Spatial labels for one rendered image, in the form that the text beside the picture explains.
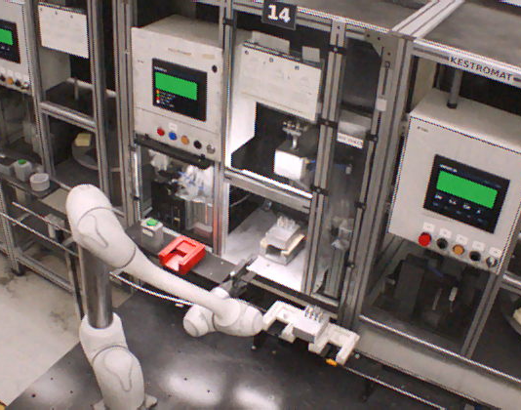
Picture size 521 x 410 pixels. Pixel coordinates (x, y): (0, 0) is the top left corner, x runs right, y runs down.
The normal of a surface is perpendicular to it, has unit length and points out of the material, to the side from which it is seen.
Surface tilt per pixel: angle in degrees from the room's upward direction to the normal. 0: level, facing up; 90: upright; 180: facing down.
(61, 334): 0
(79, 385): 0
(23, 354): 0
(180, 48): 90
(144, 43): 90
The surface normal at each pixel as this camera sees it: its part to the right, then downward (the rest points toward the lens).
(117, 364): 0.11, -0.76
